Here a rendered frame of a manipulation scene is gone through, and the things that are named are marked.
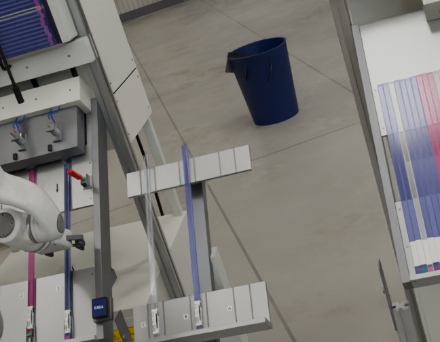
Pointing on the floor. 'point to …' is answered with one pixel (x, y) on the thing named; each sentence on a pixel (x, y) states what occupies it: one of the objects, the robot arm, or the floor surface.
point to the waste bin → (265, 79)
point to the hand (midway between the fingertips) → (66, 247)
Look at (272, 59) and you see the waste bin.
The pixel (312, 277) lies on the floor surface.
